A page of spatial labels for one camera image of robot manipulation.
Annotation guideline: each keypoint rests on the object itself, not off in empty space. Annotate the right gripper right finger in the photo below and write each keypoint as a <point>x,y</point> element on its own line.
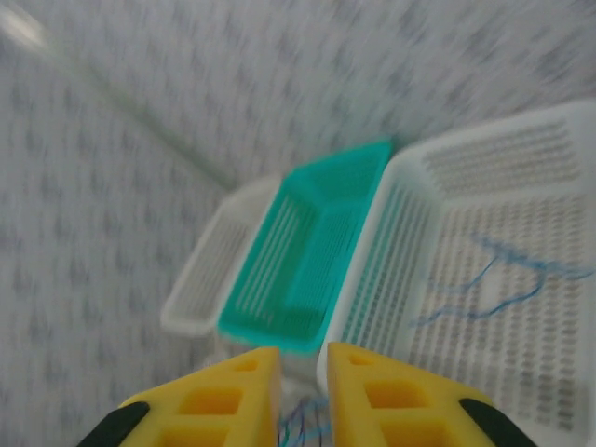
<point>396,410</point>

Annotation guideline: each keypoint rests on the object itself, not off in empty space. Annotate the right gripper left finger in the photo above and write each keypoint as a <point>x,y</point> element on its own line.
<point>209,410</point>

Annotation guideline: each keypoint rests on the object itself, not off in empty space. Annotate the white perforated plastic basket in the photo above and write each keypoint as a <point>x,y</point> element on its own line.
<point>214,261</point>
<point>489,195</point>

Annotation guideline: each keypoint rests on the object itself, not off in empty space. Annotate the teal perforated plastic basket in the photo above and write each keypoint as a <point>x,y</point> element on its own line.
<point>302,261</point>

